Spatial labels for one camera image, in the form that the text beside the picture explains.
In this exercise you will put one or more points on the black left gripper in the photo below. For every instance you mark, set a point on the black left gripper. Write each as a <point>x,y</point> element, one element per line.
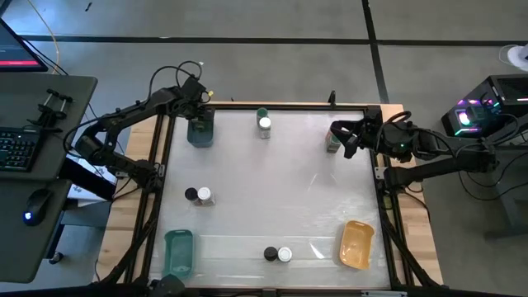
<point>198,105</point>

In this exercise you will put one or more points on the black frame clamp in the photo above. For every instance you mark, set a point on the black frame clamp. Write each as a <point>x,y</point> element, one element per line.
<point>332,99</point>

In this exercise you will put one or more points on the purple-label garlic powder jar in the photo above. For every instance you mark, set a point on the purple-label garlic powder jar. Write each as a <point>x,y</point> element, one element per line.
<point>270,253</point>

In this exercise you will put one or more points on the dark grey side desk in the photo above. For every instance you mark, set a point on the dark grey side desk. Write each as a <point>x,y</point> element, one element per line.
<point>62,107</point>

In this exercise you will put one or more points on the white paper booklet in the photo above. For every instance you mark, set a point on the white paper booklet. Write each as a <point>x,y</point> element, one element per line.
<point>84,190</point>

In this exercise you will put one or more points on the white-lid bagel seasoning jar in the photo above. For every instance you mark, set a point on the white-lid bagel seasoning jar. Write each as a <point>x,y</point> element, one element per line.
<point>265,123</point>
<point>284,254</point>
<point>204,193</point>

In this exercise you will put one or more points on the teal plastic bin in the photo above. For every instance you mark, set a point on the teal plastic bin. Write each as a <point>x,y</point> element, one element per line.
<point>178,255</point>

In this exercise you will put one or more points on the black clamp stand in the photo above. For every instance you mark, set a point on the black clamp stand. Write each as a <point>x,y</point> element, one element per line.
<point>49,113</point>

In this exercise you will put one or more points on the black backlit keyboard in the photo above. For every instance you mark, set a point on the black backlit keyboard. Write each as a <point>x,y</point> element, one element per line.
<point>16,148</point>

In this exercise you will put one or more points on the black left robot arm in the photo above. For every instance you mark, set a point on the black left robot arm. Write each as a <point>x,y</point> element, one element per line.
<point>123,113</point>

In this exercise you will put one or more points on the black RGB computer tower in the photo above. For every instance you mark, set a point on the black RGB computer tower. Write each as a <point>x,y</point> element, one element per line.
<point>507,90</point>

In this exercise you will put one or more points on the yellow plastic bin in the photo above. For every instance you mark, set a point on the yellow plastic bin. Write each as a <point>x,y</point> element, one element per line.
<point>354,247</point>

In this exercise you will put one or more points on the black desk support bar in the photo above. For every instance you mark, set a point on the black desk support bar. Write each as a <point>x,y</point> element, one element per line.
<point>82,179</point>

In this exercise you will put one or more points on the black computer mouse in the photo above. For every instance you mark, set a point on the black computer mouse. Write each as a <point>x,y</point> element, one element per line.
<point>37,206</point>

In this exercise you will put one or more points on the silver metal bracket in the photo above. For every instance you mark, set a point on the silver metal bracket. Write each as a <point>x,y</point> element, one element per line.
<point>383,293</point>

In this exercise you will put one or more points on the blue-grey plastic bin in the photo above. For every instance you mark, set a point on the blue-grey plastic bin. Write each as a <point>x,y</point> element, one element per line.
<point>200,141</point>

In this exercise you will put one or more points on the black aluminium table frame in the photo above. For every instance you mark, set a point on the black aluminium table frame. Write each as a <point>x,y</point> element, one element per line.
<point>288,107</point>

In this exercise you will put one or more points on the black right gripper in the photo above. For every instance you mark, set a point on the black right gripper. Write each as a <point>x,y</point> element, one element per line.
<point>371,138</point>

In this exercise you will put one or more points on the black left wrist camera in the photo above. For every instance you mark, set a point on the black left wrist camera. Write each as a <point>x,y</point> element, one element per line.
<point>193,86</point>

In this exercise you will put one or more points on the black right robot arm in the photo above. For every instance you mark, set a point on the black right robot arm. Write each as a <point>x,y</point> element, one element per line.
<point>445,165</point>

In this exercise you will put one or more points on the black desk caster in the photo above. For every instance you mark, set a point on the black desk caster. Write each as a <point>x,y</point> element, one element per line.
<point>56,258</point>

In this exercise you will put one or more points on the orange black-lid jar labelled five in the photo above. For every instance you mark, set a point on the orange black-lid jar labelled five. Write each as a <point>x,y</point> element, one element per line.
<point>191,193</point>

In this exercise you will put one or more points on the computer monitor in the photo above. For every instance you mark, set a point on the computer monitor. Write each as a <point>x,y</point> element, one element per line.
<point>16,49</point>

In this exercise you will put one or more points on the white round object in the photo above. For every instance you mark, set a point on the white round object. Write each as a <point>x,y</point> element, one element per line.
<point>517,55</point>

